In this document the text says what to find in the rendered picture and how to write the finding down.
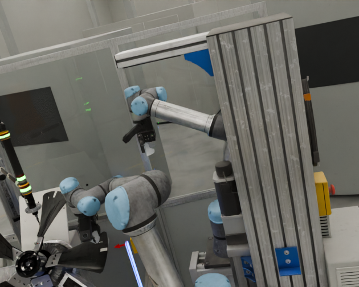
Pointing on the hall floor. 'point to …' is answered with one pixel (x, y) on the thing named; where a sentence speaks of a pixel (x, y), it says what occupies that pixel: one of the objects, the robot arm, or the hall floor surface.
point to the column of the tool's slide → (5, 195)
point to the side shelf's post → (86, 275)
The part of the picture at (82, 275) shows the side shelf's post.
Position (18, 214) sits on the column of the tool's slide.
